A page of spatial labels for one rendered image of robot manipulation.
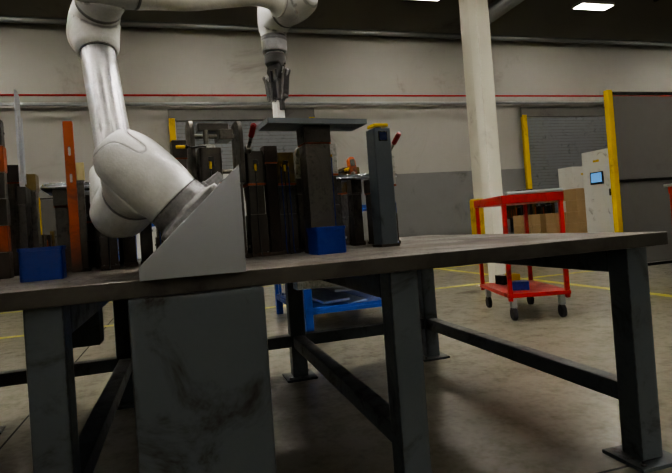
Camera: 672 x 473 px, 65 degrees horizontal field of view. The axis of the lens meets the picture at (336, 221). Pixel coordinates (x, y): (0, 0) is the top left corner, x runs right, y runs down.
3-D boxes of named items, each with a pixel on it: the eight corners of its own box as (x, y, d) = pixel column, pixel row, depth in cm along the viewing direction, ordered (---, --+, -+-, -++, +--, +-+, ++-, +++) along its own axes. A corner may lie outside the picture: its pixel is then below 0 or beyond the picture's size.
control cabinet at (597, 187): (587, 245, 1132) (578, 132, 1135) (606, 243, 1148) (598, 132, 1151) (617, 246, 1056) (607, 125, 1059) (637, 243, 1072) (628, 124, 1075)
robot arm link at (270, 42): (275, 44, 191) (277, 60, 191) (255, 39, 184) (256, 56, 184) (291, 36, 184) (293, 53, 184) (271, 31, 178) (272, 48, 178)
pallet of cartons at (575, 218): (603, 237, 1398) (599, 187, 1400) (579, 239, 1371) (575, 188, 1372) (568, 237, 1511) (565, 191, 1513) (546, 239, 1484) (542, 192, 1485)
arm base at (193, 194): (230, 174, 127) (213, 158, 126) (164, 241, 122) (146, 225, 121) (223, 184, 145) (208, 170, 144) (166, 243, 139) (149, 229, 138)
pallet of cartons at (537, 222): (563, 237, 1529) (561, 212, 1530) (541, 239, 1502) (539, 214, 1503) (535, 238, 1642) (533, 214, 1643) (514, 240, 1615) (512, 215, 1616)
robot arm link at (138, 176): (163, 207, 120) (87, 140, 117) (141, 236, 134) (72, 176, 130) (205, 168, 131) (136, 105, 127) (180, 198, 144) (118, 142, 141)
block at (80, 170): (91, 270, 179) (84, 163, 179) (90, 270, 175) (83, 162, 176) (80, 271, 177) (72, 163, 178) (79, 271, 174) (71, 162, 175)
